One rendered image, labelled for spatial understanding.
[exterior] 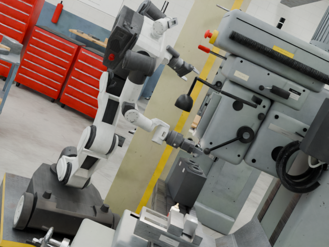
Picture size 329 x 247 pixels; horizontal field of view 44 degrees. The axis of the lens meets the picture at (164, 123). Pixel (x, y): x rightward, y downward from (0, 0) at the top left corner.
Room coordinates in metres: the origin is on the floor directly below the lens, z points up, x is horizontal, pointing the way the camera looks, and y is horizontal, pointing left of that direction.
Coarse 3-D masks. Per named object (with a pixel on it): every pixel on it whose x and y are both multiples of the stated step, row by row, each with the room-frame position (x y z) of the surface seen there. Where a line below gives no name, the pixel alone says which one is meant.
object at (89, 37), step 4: (72, 32) 9.70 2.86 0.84; (76, 32) 9.71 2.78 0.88; (80, 32) 9.88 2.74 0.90; (76, 36) 10.37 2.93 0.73; (84, 36) 9.72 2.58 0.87; (88, 36) 10.07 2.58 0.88; (92, 36) 10.13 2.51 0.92; (92, 40) 9.74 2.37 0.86; (96, 40) 10.06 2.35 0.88; (100, 44) 9.76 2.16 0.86; (104, 44) 9.98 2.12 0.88; (144, 84) 9.89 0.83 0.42; (140, 96) 9.89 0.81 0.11
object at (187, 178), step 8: (184, 160) 2.28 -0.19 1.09; (192, 160) 2.31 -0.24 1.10; (176, 168) 2.29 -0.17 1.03; (184, 168) 2.17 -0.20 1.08; (192, 168) 2.15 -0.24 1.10; (200, 168) 2.27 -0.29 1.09; (176, 176) 2.23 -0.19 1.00; (184, 176) 2.12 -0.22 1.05; (192, 176) 2.12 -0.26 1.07; (200, 176) 2.13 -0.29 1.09; (168, 184) 2.29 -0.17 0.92; (176, 184) 2.17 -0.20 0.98; (184, 184) 2.11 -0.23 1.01; (192, 184) 2.12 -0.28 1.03; (200, 184) 2.13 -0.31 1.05; (176, 192) 2.12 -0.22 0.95; (184, 192) 2.12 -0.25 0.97; (192, 192) 2.13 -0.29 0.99; (176, 200) 2.11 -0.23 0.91; (184, 200) 2.12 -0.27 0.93; (192, 200) 2.14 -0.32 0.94
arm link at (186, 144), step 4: (176, 136) 2.25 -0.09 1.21; (180, 136) 2.25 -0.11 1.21; (176, 140) 2.24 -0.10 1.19; (180, 140) 2.24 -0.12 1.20; (184, 140) 2.26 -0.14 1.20; (188, 140) 2.30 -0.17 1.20; (172, 144) 2.24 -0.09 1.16; (176, 144) 2.24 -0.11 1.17; (180, 144) 2.25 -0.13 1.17; (184, 144) 2.24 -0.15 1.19; (188, 144) 2.24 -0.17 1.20; (192, 144) 2.24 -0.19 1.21; (176, 148) 2.27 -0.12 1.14; (184, 148) 2.24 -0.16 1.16; (188, 148) 2.22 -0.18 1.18; (192, 148) 2.22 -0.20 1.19; (188, 152) 2.23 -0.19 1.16
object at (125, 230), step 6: (126, 210) 1.93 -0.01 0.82; (126, 216) 1.86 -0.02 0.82; (120, 222) 1.83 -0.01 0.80; (126, 222) 1.80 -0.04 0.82; (132, 222) 1.83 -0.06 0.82; (120, 228) 1.73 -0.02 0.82; (126, 228) 1.75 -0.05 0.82; (132, 228) 1.77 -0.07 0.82; (120, 234) 1.67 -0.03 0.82; (126, 234) 1.69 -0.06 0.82; (132, 234) 1.72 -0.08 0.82; (114, 240) 1.74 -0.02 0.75; (120, 240) 1.62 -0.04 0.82; (126, 240) 1.65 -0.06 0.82; (132, 240) 1.67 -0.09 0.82; (138, 240) 1.69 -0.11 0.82; (144, 240) 1.72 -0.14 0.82; (114, 246) 1.62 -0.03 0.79; (120, 246) 1.61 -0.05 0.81; (126, 246) 1.61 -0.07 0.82; (132, 246) 1.62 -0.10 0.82; (138, 246) 1.64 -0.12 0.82; (144, 246) 1.67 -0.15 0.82
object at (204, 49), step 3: (201, 45) 1.87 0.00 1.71; (198, 48) 1.87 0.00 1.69; (201, 48) 1.87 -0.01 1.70; (204, 48) 1.87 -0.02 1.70; (207, 48) 1.87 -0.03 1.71; (204, 51) 1.88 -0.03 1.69; (207, 51) 1.87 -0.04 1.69; (210, 51) 1.87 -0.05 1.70; (213, 54) 1.88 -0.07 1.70; (216, 54) 1.88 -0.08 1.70; (219, 54) 1.88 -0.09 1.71; (219, 57) 1.88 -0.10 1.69; (222, 57) 1.88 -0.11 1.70; (225, 57) 1.88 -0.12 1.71
